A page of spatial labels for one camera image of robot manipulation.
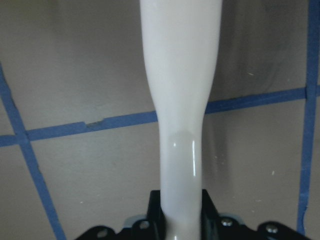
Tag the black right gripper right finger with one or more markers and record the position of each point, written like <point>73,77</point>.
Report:
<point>210,219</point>

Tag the white hand brush black bristles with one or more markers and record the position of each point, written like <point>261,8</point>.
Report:
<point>180,40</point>

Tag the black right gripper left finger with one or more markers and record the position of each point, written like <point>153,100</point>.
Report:
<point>155,216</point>

